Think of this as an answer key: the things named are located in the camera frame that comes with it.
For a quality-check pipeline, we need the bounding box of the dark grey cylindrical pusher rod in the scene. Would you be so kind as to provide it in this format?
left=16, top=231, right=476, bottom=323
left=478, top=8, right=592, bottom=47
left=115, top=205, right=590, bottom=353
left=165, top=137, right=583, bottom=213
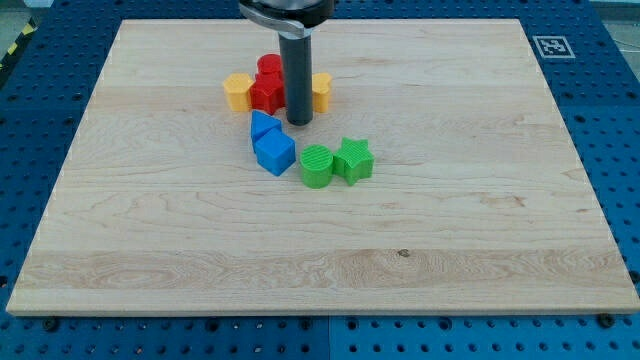
left=279, top=33, right=313, bottom=126

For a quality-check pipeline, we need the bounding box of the yellow heart block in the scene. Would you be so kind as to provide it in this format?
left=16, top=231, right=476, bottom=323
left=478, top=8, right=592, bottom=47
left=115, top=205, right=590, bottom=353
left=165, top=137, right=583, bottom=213
left=312, top=72, right=332, bottom=113

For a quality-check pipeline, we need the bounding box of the red cylinder block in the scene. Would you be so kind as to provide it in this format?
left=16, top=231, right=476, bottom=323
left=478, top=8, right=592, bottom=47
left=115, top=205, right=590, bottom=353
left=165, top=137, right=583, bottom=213
left=256, top=53, right=282, bottom=79

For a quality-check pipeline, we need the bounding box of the red star block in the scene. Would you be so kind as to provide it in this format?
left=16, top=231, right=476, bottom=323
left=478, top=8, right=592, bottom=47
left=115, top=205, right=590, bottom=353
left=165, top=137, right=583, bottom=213
left=250, top=74, right=285, bottom=115

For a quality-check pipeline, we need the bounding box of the yellow pentagon block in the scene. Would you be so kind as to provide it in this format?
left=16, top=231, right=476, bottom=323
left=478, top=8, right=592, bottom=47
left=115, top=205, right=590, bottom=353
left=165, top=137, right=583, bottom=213
left=222, top=73, right=254, bottom=112

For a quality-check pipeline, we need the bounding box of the blue triangle block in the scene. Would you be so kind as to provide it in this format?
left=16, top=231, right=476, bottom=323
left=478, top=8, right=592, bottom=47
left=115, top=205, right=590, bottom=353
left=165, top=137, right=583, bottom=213
left=250, top=110, right=282, bottom=149

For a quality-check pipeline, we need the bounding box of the blue cube block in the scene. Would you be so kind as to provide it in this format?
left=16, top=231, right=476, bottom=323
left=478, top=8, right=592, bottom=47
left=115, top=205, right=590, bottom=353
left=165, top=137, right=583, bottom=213
left=254, top=129, right=296, bottom=176

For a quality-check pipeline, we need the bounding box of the green cylinder block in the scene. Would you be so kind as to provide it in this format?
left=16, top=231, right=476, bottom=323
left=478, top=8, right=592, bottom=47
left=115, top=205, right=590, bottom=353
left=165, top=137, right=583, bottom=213
left=300, top=144, right=334, bottom=189

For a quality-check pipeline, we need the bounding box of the green star block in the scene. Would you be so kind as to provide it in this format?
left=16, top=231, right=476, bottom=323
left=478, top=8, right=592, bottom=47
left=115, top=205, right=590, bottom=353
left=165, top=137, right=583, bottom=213
left=333, top=137, right=375, bottom=186

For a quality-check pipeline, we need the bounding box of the light wooden board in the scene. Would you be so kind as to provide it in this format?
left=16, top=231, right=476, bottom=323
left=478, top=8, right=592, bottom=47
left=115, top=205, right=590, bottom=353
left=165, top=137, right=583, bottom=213
left=7, top=19, right=639, bottom=317

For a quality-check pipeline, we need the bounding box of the white fiducial marker tag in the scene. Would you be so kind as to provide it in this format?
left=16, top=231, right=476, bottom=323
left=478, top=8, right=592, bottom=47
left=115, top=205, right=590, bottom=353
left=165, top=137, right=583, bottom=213
left=533, top=35, right=575, bottom=59

